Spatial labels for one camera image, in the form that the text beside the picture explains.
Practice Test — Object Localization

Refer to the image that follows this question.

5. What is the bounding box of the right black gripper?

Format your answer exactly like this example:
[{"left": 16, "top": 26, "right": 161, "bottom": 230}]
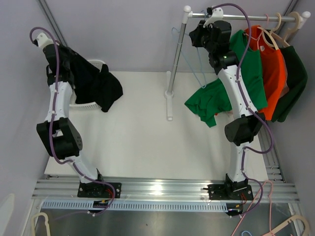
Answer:
[{"left": 189, "top": 21, "right": 215, "bottom": 54}]

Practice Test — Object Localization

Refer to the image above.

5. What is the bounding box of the black t shirt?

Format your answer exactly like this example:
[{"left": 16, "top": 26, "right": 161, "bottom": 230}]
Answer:
[{"left": 60, "top": 46, "right": 123, "bottom": 113}]

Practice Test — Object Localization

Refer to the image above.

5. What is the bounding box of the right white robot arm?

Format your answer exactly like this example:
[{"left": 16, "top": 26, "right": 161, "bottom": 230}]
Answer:
[{"left": 189, "top": 20, "right": 265, "bottom": 199}]

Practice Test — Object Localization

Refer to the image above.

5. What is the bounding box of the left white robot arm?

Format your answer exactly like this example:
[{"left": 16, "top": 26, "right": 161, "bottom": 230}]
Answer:
[{"left": 36, "top": 44, "right": 106, "bottom": 197}]

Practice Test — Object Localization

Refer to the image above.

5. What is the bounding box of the orange t shirt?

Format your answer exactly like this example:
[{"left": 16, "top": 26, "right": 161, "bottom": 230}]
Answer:
[{"left": 245, "top": 25, "right": 287, "bottom": 121}]

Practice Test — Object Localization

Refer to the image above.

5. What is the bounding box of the dark green t shirt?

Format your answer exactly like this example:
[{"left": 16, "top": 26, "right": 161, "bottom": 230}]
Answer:
[{"left": 271, "top": 46, "right": 308, "bottom": 122}]

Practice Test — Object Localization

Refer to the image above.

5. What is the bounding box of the beige hanger on floor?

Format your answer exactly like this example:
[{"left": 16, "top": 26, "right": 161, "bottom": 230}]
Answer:
[{"left": 30, "top": 212, "right": 52, "bottom": 236}]

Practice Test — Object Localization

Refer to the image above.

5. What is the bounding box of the wooden hanger on floor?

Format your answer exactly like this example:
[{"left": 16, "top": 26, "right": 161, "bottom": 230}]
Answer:
[{"left": 263, "top": 215, "right": 310, "bottom": 236}]

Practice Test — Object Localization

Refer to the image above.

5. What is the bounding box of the white perforated basket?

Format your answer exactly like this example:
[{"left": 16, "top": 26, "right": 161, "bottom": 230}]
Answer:
[{"left": 69, "top": 59, "right": 106, "bottom": 111}]

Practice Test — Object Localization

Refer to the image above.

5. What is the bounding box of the silver clothes rack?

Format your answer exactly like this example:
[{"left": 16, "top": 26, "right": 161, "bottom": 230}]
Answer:
[{"left": 164, "top": 5, "right": 313, "bottom": 122}]

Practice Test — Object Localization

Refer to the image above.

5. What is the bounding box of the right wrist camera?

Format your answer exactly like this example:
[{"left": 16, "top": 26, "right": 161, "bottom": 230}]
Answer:
[{"left": 203, "top": 6, "right": 223, "bottom": 28}]

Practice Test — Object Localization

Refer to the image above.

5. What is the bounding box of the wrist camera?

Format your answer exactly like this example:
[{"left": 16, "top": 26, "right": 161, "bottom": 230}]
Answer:
[
  {"left": 203, "top": 6, "right": 223, "bottom": 28},
  {"left": 33, "top": 32, "right": 54, "bottom": 49}
]

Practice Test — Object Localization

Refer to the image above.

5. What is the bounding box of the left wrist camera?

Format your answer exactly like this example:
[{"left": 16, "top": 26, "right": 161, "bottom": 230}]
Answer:
[{"left": 33, "top": 32, "right": 54, "bottom": 49}]

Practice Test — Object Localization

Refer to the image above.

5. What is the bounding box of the pink wire hanger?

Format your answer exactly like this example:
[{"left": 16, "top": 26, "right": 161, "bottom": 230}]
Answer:
[{"left": 251, "top": 14, "right": 269, "bottom": 49}]

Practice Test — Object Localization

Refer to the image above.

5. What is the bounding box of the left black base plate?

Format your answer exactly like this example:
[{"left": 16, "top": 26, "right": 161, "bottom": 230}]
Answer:
[{"left": 77, "top": 182, "right": 114, "bottom": 198}]

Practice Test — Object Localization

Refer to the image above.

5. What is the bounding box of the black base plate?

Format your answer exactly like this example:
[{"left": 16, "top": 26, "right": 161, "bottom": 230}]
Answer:
[
  {"left": 77, "top": 182, "right": 114, "bottom": 198},
  {"left": 203, "top": 184, "right": 253, "bottom": 201}
]

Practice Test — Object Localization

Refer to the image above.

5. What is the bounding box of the aluminium mounting rail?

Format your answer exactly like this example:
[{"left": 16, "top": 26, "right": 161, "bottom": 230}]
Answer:
[{"left": 31, "top": 178, "right": 300, "bottom": 204}]

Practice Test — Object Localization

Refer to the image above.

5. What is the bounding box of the white slotted cable duct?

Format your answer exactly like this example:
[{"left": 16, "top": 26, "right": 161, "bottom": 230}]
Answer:
[{"left": 41, "top": 200, "right": 228, "bottom": 212}]

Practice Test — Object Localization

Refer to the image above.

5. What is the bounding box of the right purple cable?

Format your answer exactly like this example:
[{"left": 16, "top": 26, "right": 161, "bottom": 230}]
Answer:
[{"left": 209, "top": 2, "right": 275, "bottom": 219}]

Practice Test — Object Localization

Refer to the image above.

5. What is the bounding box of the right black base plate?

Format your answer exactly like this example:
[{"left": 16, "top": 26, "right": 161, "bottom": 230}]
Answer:
[{"left": 203, "top": 184, "right": 253, "bottom": 201}]

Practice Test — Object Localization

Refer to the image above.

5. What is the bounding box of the pink cable on floor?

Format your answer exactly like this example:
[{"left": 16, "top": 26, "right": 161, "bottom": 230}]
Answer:
[{"left": 231, "top": 180, "right": 274, "bottom": 236}]

